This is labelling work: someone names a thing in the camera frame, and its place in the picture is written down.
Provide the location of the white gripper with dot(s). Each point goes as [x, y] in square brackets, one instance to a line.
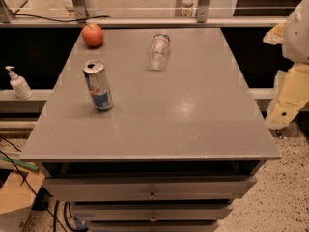
[298, 38]

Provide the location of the red bull can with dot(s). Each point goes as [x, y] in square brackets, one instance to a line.
[97, 82]

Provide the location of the clear plastic water bottle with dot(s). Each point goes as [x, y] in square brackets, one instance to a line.
[159, 51]

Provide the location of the top grey drawer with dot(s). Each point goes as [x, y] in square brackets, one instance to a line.
[149, 189]

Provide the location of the grey drawer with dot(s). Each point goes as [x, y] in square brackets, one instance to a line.
[152, 211]
[159, 226]
[149, 189]

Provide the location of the grey drawer cabinet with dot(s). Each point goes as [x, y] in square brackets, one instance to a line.
[196, 118]

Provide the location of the red apple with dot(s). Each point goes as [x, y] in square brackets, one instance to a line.
[92, 35]

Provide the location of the bottom grey drawer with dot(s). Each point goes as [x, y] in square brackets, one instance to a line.
[159, 226]

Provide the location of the middle grey drawer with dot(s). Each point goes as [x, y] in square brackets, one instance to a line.
[152, 211]

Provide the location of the white pump dispenser bottle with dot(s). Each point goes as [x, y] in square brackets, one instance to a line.
[19, 84]

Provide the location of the green rod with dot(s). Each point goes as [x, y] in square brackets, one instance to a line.
[20, 163]

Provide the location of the cardboard box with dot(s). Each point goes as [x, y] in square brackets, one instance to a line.
[16, 199]

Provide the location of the right metal bracket post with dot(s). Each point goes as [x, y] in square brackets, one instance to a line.
[202, 11]

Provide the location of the metal bracket post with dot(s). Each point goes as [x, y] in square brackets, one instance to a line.
[79, 9]
[202, 11]

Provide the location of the left metal bracket post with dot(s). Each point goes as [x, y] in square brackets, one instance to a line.
[79, 9]

